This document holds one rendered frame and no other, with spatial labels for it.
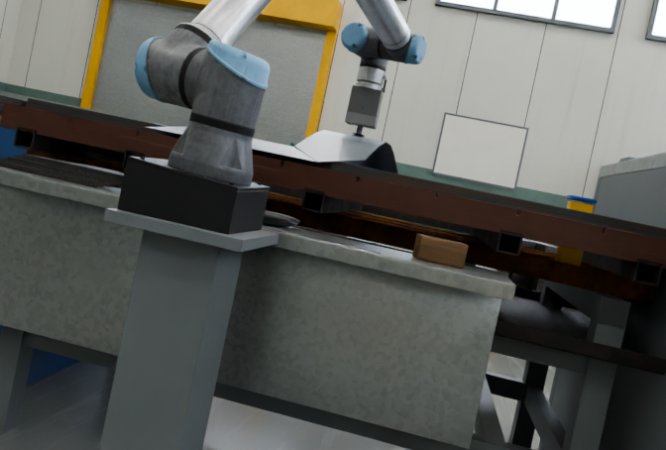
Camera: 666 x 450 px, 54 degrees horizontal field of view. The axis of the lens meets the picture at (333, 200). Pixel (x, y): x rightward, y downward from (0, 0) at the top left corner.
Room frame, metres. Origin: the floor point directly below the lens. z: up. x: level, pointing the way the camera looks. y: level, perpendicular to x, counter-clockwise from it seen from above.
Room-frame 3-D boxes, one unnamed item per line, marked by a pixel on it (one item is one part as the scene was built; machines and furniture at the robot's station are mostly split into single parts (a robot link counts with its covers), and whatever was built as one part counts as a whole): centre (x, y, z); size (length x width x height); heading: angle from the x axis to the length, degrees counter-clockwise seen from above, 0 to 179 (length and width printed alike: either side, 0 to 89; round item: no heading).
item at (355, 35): (1.76, 0.00, 1.18); 0.11 x 0.11 x 0.08; 61
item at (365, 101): (1.86, -0.04, 1.03); 0.10 x 0.09 x 0.16; 172
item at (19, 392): (1.69, 0.73, 0.34); 0.06 x 0.06 x 0.68; 81
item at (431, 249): (1.38, -0.24, 0.70); 0.10 x 0.06 x 0.05; 93
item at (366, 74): (1.85, -0.04, 1.11); 0.08 x 0.08 x 0.05
